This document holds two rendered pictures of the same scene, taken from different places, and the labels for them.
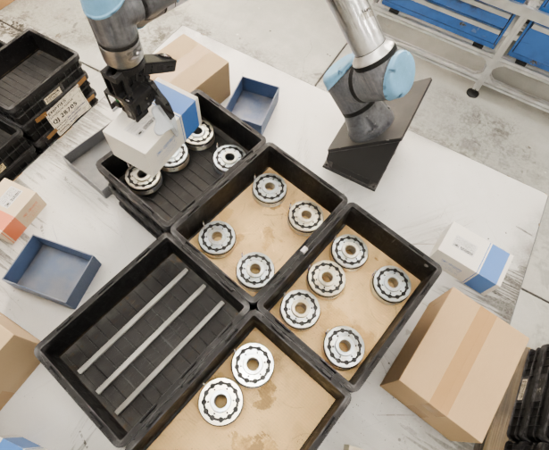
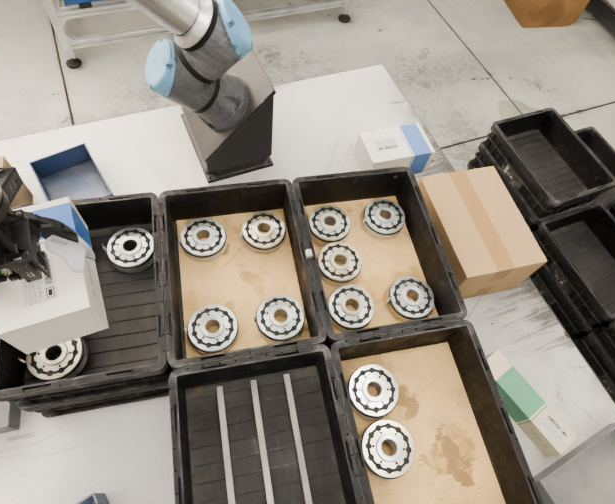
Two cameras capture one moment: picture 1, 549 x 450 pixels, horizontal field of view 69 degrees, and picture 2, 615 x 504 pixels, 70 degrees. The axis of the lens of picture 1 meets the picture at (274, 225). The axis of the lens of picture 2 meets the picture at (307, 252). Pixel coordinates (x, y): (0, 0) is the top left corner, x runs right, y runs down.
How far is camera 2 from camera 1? 0.35 m
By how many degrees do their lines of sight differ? 25
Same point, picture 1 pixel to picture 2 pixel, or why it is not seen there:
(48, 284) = not seen: outside the picture
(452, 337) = (459, 212)
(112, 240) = (86, 458)
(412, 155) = not seen: hidden behind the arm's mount
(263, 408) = (416, 411)
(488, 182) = (339, 86)
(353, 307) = (379, 263)
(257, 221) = (226, 277)
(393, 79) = (238, 31)
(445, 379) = (487, 244)
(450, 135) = not seen: hidden behind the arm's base
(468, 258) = (397, 151)
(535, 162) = (316, 60)
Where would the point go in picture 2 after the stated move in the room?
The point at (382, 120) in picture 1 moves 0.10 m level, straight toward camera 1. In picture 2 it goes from (239, 89) to (256, 116)
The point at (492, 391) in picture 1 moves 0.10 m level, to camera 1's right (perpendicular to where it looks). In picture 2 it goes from (516, 222) to (535, 200)
